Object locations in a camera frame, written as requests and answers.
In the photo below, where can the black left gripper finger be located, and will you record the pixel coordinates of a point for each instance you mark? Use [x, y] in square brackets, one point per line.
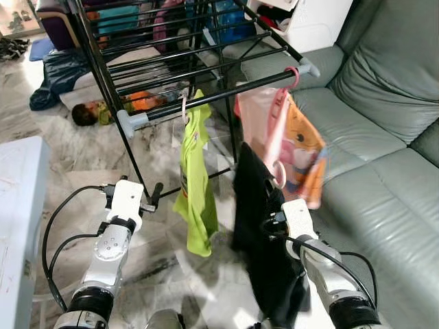
[157, 194]
[123, 179]

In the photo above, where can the black jacket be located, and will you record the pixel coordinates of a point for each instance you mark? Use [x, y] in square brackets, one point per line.
[264, 233]

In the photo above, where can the rose pink clothes hanger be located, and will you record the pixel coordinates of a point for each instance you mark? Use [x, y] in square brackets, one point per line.
[281, 179]

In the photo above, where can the pale pink plastic hanger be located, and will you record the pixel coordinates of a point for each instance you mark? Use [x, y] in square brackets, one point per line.
[184, 110]

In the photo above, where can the red plastic hanger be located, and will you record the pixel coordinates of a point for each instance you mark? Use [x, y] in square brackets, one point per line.
[293, 74]

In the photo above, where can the lime green garment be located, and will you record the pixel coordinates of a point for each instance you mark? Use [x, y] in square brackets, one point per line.
[197, 192]

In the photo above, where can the orange dressed doll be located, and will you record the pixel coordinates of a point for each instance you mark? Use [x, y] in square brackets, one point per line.
[96, 113]

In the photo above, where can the pink orange printed garment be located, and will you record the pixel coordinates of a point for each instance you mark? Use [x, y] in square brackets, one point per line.
[288, 137]

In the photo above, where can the light blue folding table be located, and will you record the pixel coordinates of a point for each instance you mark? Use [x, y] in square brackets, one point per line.
[17, 219]

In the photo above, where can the grey robot left leg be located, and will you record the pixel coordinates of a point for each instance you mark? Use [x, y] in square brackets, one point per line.
[163, 320]

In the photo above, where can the dark blue bag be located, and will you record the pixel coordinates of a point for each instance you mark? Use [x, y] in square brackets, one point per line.
[58, 75]

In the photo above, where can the black clothes rack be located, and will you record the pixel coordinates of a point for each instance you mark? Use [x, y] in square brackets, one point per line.
[226, 92]

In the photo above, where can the grey-green leather sofa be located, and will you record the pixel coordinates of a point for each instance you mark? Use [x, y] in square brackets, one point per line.
[384, 137]

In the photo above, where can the white storage box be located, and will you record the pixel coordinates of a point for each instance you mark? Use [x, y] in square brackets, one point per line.
[319, 24]

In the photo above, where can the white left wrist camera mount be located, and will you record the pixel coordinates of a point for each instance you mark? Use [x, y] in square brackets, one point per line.
[127, 202]

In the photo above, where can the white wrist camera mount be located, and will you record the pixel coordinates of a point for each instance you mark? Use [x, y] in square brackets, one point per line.
[300, 218]
[127, 202]

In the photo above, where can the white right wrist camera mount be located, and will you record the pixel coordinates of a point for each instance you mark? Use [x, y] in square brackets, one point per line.
[300, 218]

